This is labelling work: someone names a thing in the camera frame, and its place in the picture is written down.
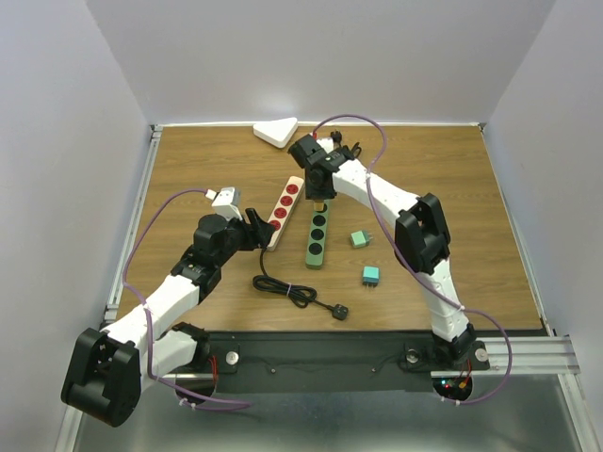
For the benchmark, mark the cream red power strip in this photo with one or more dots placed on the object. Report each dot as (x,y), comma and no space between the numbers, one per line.
(283,209)

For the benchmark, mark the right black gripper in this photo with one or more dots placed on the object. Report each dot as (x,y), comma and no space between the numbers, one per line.
(314,192)

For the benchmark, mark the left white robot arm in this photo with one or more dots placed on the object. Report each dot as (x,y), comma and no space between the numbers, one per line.
(111,368)

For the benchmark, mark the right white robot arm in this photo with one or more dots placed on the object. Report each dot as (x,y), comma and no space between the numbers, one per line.
(421,240)

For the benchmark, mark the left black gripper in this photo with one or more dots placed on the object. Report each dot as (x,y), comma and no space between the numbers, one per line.
(256,234)

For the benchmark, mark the white triangular device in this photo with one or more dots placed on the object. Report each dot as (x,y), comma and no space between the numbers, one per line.
(276,133)

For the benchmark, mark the teal charger plug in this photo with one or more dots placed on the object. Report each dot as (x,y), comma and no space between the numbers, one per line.
(371,276)

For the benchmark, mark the green charger plug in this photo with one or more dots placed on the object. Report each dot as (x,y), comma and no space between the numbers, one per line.
(360,239)

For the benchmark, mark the aluminium frame rail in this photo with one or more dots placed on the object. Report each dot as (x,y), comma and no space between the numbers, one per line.
(66,440)

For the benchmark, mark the green black power strip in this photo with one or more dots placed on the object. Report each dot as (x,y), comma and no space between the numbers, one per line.
(315,251)

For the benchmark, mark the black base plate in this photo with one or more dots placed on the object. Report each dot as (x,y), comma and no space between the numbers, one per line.
(256,362)

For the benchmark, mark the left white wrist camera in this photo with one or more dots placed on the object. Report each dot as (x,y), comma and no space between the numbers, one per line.
(225,202)

